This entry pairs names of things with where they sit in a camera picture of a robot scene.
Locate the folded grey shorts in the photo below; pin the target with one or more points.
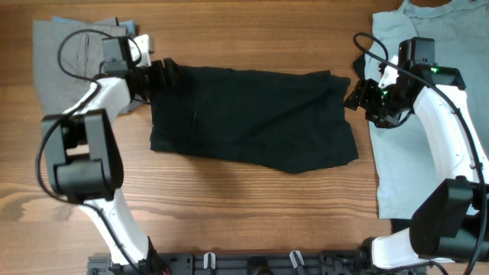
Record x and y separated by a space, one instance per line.
59 48

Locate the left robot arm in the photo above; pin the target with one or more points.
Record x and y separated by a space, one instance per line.
84 166

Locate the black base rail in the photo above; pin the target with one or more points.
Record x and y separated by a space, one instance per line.
293 263

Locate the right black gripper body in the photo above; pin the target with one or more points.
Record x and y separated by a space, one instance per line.
381 105

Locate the folded blue garment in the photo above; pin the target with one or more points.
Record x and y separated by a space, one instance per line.
129 25

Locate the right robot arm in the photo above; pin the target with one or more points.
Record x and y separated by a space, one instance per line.
452 224

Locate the black garment under t-shirt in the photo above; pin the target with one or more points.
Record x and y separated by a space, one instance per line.
398 224

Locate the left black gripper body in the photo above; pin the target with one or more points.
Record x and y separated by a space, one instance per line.
150 76

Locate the black shorts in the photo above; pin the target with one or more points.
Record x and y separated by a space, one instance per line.
287 122

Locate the light blue t-shirt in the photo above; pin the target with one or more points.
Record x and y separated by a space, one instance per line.
402 156

